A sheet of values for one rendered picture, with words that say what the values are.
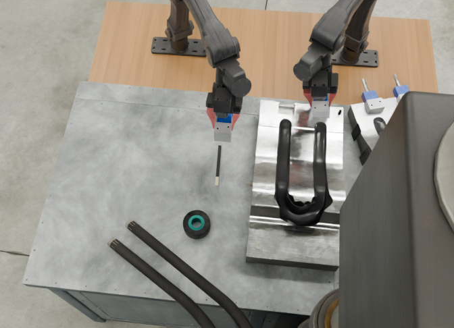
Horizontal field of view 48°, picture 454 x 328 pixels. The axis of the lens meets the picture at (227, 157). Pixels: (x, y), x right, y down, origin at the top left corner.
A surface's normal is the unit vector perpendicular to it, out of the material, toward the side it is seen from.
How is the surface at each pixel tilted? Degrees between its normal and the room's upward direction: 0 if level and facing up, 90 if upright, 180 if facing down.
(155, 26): 0
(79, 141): 0
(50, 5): 0
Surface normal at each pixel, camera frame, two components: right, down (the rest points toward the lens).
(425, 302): -0.25, -0.46
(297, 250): 0.00, -0.44
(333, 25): -0.17, -0.24
